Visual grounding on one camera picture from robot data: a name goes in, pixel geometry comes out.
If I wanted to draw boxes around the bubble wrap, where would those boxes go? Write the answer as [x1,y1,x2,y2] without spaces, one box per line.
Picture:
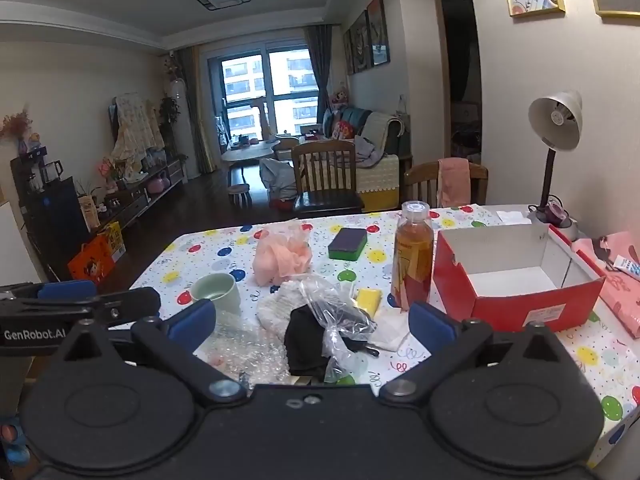
[202,310,291,386]

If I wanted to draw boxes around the floral hanging cloth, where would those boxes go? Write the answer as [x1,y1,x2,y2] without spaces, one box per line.
[111,92,166,183]

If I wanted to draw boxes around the white fluffy cloth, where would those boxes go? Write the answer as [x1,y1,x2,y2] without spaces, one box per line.
[256,280,321,347]

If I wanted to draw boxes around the silver desk lamp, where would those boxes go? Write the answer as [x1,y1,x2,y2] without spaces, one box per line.
[527,91,588,241]

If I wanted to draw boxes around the polka dot tablecloth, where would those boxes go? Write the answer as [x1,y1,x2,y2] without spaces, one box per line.
[127,204,640,468]

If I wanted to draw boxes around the orange drink bottle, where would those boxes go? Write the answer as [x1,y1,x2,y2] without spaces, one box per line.
[390,201,435,313]

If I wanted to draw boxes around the person's left hand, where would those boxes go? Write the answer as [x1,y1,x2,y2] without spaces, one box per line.
[0,416,31,466]

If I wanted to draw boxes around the white cloth pile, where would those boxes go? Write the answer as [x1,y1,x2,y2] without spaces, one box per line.
[259,157,301,206]

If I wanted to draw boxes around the low TV cabinet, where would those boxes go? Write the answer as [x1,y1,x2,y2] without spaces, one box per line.
[90,157,188,231]

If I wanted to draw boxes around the white napkin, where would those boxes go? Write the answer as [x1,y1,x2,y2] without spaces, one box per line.
[370,307,418,353]

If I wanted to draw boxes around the cream yellow sofa cover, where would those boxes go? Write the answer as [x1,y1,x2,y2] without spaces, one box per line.
[356,154,401,213]

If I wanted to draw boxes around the large window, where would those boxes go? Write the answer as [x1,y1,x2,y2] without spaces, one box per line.
[207,42,321,143]

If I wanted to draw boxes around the red cardboard box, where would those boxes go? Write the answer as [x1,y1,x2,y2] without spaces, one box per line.
[432,224,607,333]

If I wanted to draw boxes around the pink towel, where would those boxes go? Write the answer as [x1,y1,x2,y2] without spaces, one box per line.
[437,157,472,208]

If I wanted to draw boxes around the white tissue paper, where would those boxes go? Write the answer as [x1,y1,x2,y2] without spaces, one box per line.
[496,208,532,226]

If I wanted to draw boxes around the black cabinet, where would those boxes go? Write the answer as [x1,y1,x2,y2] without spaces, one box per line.
[10,152,96,283]

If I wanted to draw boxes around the pink gift bag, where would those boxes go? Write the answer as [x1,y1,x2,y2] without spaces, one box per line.
[570,231,640,339]

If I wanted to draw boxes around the orange gift box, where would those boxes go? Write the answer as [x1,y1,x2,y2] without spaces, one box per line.
[67,235,116,282]

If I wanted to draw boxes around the yellow sponge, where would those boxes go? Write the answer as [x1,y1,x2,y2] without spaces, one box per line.
[355,287,383,318]

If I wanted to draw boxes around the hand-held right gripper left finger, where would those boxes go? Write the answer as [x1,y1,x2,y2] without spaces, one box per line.
[60,300,251,407]

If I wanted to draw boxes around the green sofa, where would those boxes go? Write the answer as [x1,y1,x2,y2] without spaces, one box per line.
[322,105,413,213]

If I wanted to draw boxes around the dark framed wall picture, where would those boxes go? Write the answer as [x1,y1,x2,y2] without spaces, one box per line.
[350,10,373,72]
[366,0,392,67]
[343,27,356,77]

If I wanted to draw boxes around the dark seat wooden chair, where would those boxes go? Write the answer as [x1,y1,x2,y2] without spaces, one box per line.
[291,140,365,220]

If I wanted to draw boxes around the black cloth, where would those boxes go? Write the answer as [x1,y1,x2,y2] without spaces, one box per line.
[284,305,378,378]

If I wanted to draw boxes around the pink mesh bath pouf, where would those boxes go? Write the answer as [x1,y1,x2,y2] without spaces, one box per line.
[252,224,315,287]

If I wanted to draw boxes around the purple clothes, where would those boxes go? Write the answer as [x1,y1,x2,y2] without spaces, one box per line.
[354,137,385,168]

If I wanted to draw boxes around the cream knit blanket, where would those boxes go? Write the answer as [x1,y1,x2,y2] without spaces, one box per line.
[359,112,402,157]

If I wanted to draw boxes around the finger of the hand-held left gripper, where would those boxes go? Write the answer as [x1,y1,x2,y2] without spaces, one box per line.
[0,280,97,303]
[92,287,162,323]

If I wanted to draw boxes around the clear plastic bag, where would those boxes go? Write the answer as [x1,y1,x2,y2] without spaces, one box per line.
[299,277,378,386]

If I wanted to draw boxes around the green purple sponge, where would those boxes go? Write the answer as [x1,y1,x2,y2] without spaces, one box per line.
[327,227,368,262]

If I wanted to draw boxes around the pale green cup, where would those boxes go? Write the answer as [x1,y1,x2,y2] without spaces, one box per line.
[191,273,242,316]

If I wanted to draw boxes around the wooden door frame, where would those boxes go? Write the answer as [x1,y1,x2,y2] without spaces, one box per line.
[430,0,485,166]

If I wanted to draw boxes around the potted plant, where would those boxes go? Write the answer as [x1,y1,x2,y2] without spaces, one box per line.
[159,96,182,158]

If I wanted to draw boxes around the small wooden stool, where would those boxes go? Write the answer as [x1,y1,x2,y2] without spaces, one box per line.
[227,185,252,210]

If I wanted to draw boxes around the wooden coffee table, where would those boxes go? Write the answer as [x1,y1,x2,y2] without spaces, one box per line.
[221,139,281,171]

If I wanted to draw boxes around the grey curtain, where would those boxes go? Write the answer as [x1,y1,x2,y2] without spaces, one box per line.
[177,45,218,176]
[305,24,335,111]

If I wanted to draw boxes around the white blue tube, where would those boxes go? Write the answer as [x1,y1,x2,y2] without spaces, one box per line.
[614,254,640,281]

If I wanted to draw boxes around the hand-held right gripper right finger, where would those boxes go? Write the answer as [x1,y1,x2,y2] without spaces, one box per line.
[378,302,571,407]

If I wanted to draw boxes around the dried flower bouquet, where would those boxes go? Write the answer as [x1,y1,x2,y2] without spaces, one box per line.
[0,107,33,142]

